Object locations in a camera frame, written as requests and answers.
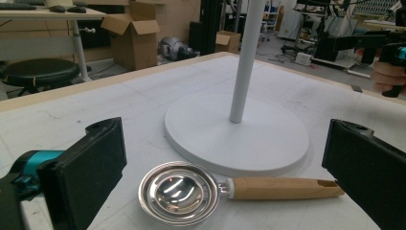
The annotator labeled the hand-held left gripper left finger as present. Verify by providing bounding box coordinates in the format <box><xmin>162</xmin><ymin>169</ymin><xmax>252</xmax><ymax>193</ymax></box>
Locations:
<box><xmin>36</xmin><ymin>116</ymin><xmax>128</xmax><ymax>230</ymax></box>

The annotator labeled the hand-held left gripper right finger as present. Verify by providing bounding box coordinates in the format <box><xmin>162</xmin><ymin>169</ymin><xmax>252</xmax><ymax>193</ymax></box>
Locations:
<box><xmin>321</xmin><ymin>118</ymin><xmax>406</xmax><ymax>230</ymax></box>

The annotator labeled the metal egg separator wooden handle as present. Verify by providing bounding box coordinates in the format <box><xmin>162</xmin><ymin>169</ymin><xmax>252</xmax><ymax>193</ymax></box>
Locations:
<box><xmin>137</xmin><ymin>160</ymin><xmax>346</xmax><ymax>228</ymax></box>

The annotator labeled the white hook rack stand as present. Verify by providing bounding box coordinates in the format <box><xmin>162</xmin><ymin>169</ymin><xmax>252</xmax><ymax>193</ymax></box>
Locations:
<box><xmin>163</xmin><ymin>0</ymin><xmax>310</xmax><ymax>178</ymax></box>

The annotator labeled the small white box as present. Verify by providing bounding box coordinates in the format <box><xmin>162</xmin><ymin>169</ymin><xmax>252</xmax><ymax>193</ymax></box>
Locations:
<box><xmin>295</xmin><ymin>52</ymin><xmax>312</xmax><ymax>66</ymax></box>

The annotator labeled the white grid mat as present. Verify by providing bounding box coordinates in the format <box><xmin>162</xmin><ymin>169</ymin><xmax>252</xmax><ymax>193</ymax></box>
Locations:
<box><xmin>0</xmin><ymin>54</ymin><xmax>406</xmax><ymax>230</ymax></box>

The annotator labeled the black round stool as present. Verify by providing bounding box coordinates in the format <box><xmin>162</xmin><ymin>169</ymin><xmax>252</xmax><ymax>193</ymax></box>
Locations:
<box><xmin>0</xmin><ymin>57</ymin><xmax>80</xmax><ymax>97</ymax></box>

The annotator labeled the small cardboard box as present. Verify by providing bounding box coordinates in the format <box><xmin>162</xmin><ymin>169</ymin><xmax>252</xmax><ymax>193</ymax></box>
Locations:
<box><xmin>214</xmin><ymin>30</ymin><xmax>242</xmax><ymax>55</ymax></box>

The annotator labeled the large open cardboard box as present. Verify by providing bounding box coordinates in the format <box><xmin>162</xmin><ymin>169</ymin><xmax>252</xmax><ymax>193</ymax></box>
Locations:
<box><xmin>100</xmin><ymin>0</ymin><xmax>161</xmax><ymax>72</ymax></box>

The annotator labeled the grey rounded device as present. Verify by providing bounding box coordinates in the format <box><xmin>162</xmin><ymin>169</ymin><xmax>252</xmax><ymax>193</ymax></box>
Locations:
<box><xmin>158</xmin><ymin>36</ymin><xmax>197</xmax><ymax>61</ymax></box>

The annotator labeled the white desk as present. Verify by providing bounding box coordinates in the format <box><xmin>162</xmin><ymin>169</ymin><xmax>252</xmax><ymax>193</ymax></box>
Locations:
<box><xmin>0</xmin><ymin>6</ymin><xmax>108</xmax><ymax>82</ymax></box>

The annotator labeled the black keyboard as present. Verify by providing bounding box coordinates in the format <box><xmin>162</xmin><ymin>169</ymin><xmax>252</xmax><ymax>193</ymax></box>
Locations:
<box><xmin>0</xmin><ymin>2</ymin><xmax>37</xmax><ymax>12</ymax></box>

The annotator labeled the black metal frame post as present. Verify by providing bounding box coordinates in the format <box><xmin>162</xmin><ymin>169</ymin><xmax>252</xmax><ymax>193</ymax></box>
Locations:
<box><xmin>190</xmin><ymin>0</ymin><xmax>224</xmax><ymax>56</ymax></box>

